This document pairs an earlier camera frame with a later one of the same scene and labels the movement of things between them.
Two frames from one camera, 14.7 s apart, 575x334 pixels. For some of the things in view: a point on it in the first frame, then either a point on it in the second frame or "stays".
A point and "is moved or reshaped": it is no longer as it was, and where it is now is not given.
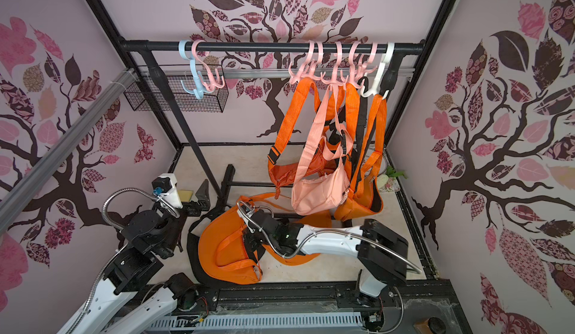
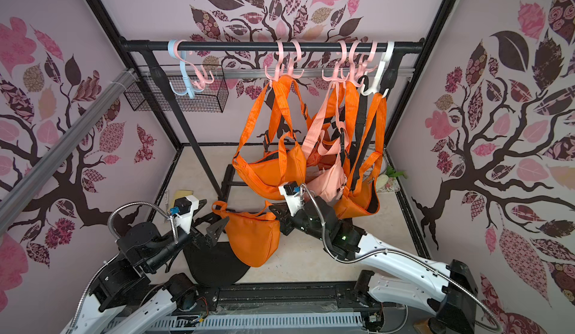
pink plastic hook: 296,77 → 276,78
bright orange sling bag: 363,198 stays
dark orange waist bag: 284,165 → 317,156
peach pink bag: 321,186 is moved or reshaped
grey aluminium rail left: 13,203 stays
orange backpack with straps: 221,248 → 272,154
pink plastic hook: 314,75 → 291,67
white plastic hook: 376,86 stays
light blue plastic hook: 186,52 → 189,90
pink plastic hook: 213,80 → 201,83
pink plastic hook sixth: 367,69 stays
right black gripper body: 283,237 → 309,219
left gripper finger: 203,195 → 215,229
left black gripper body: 192,208 → 199,238
